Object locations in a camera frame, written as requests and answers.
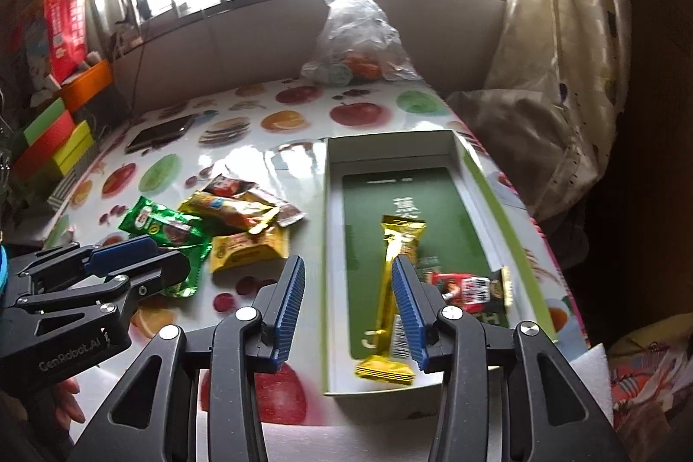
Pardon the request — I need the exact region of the person's left hand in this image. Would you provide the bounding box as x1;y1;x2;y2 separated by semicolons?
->
51;377;86;426

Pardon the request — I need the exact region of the white brown snack packet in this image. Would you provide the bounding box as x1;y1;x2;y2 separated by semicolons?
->
246;187;305;228

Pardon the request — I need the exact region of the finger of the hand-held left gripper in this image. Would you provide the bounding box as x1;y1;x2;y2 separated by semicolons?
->
16;252;191;329
11;235;160;291

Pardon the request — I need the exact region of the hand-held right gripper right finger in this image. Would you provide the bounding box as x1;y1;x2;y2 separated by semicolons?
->
391;255;631;462

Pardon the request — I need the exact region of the long gold snack bar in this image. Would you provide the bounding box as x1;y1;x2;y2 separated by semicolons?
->
354;216;428;388

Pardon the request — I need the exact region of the stack of colourful boxes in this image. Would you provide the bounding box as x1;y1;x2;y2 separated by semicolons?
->
11;98;99;214

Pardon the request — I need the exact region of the white and green cardboard box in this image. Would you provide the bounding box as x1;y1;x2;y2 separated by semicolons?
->
323;131;564;396

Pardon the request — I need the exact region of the colourful printed cloth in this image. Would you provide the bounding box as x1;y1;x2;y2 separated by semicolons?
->
605;326;693;446

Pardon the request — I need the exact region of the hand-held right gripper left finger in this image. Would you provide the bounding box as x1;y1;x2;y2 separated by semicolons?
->
68;255;307;462

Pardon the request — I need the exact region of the black phone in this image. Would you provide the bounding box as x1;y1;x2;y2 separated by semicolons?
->
126;114;197;155

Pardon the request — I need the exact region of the long yellow orange snack packet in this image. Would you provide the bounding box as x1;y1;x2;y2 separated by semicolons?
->
178;191;282;236

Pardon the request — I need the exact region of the green snack packet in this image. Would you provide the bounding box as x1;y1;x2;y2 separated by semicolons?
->
158;232;216;299
118;197;205;247

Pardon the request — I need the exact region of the white foam sheet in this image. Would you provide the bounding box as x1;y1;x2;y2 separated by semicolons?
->
551;343;616;429

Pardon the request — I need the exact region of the thin black cable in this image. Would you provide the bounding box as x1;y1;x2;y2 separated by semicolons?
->
127;32;146;116

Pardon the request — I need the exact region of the orange box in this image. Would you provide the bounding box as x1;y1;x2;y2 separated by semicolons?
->
58;60;114;112

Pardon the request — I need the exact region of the clear plastic bag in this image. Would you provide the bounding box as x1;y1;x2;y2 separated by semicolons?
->
300;0;424;87

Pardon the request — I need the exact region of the red printed bag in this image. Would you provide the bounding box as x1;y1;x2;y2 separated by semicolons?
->
42;0;91;82

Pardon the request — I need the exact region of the cream patterned curtain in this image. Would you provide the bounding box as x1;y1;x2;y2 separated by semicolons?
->
482;0;635;203

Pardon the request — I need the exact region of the red brown snack packet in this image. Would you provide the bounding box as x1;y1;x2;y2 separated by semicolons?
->
203;174;259;199

